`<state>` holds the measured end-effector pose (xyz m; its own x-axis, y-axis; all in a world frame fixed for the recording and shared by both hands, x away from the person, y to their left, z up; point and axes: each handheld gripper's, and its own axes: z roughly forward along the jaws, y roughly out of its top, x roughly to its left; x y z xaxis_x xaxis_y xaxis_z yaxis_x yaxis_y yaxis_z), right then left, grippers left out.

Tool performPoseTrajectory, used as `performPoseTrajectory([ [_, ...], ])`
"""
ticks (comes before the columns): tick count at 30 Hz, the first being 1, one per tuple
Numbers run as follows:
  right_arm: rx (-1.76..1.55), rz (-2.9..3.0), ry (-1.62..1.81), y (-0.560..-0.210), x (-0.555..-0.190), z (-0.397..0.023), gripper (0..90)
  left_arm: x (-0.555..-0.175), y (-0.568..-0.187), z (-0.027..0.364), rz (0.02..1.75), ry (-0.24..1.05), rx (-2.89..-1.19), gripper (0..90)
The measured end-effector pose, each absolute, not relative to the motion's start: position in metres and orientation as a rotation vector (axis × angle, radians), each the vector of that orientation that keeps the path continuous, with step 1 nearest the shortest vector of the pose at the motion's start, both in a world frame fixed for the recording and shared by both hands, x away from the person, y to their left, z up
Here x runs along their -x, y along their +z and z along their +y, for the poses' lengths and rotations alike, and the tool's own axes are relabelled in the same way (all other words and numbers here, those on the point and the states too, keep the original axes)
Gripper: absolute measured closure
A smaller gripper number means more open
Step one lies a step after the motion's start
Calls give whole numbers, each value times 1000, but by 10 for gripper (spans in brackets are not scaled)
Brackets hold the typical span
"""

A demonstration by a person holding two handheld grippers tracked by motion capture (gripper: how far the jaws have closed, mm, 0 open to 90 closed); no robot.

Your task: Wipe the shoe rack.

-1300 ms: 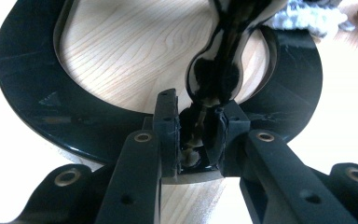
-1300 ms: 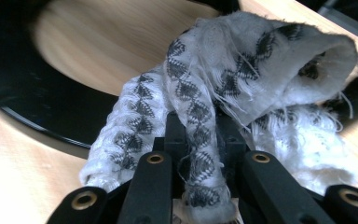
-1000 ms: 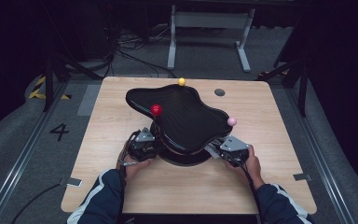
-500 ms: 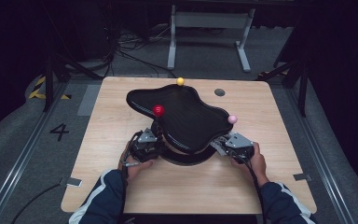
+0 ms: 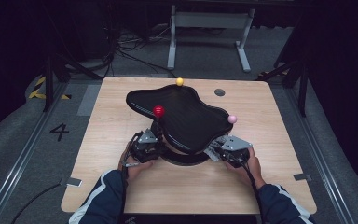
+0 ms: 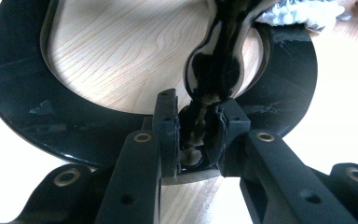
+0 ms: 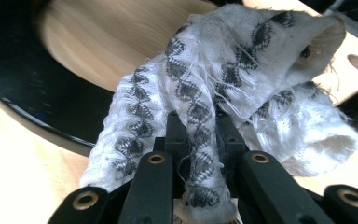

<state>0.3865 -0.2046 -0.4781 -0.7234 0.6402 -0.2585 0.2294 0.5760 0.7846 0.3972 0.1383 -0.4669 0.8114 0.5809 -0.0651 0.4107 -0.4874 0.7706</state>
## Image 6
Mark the white grey patterned cloth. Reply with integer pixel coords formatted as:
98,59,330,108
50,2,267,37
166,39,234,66
255,0,346,32

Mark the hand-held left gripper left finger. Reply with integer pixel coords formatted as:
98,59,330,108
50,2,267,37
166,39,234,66
151,88,182,180

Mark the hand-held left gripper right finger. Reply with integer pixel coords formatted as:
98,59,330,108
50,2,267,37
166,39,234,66
204,97,252,178

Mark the black wavy tray stand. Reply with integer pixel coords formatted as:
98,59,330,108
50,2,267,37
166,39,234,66
0,0,319,186

